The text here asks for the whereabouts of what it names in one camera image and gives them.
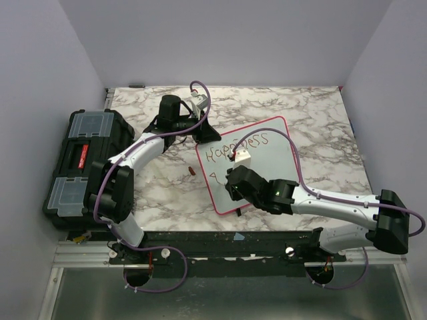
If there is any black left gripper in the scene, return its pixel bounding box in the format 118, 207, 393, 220
173, 109, 221, 144

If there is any pink framed whiteboard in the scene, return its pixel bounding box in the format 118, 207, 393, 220
195, 116, 298, 215

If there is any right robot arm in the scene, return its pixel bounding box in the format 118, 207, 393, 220
226, 165, 410, 261

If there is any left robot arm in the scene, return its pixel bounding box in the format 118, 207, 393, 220
83, 91, 221, 263

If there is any black plastic toolbox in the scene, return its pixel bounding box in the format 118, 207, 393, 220
42, 109, 135, 231

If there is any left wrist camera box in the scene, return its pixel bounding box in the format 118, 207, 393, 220
189, 94, 208, 118

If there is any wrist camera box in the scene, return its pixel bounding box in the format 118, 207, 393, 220
189, 94, 208, 118
231, 149, 252, 168

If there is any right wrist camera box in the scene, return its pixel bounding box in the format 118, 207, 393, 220
231, 149, 252, 168

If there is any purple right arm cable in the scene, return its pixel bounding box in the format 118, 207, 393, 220
228, 127, 426, 290

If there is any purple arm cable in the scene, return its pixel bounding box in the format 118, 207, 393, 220
93, 80, 211, 294
228, 127, 426, 290

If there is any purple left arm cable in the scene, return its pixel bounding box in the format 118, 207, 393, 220
93, 80, 211, 294

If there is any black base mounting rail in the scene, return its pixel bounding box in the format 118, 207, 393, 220
109, 228, 346, 278

